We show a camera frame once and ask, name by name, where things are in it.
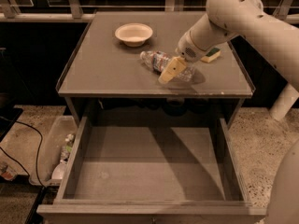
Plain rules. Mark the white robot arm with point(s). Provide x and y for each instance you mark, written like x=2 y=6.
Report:
x=277 y=41

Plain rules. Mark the clear plastic storage bin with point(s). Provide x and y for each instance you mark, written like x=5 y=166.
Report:
x=50 y=151

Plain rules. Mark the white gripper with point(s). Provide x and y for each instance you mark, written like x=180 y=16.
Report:
x=186 y=49

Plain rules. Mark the clear plastic water bottle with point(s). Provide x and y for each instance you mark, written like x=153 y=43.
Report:
x=158 y=60

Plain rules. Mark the open grey top drawer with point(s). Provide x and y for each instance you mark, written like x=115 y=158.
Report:
x=147 y=174

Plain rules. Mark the metal railing frame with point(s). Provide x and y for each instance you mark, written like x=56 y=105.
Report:
x=74 y=3

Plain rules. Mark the small red white can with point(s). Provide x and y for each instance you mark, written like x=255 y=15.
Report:
x=7 y=172

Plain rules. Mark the green and yellow sponge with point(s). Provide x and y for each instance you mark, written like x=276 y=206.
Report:
x=211 y=56

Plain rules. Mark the small bottle in bin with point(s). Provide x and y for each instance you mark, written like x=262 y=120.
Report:
x=67 y=147

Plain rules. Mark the white object in bin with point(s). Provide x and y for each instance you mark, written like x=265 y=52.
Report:
x=58 y=172

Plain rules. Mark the white paper bowl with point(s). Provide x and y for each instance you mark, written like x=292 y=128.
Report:
x=134 y=34

